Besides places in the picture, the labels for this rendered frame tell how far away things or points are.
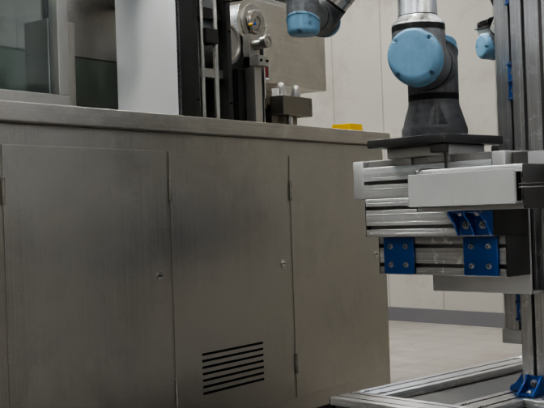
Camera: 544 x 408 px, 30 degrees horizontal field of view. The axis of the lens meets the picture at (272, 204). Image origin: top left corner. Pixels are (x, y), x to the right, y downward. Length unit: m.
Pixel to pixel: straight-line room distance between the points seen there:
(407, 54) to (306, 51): 1.83
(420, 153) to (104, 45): 1.22
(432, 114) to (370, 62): 3.93
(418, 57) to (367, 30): 4.08
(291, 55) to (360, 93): 2.38
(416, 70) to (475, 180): 0.28
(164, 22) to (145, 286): 0.89
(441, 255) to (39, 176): 0.91
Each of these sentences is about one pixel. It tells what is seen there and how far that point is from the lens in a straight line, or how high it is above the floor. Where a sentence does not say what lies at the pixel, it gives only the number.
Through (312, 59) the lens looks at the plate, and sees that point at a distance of 4.02.
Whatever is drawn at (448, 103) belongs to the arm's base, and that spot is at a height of 0.89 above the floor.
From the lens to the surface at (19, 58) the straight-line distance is 2.22.
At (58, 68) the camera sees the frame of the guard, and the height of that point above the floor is 0.99.
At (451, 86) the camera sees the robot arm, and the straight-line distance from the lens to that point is 2.34.
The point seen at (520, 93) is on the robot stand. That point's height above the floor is 0.91.
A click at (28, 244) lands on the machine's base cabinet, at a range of 2.14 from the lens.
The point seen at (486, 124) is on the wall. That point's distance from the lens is 5.68.
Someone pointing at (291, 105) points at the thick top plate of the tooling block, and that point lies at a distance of 3.25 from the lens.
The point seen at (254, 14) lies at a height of 1.27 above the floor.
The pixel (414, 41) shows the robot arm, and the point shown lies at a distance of 2.19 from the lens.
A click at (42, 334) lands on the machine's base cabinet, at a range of 2.17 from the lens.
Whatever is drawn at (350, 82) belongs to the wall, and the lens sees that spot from 6.32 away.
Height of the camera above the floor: 0.66
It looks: 1 degrees up
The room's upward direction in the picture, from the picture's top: 2 degrees counter-clockwise
